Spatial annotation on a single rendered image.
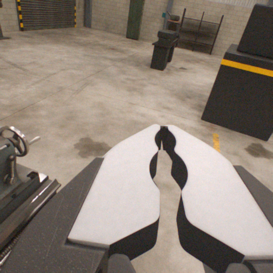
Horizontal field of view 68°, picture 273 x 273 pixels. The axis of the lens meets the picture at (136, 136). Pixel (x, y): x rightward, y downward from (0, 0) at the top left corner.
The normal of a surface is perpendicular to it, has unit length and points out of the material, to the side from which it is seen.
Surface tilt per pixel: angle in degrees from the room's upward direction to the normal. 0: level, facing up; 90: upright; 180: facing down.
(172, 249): 0
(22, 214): 57
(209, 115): 90
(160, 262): 0
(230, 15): 90
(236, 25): 90
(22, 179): 0
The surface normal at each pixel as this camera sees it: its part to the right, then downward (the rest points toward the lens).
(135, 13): -0.29, 0.48
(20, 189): 0.94, 0.24
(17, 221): 0.87, -0.20
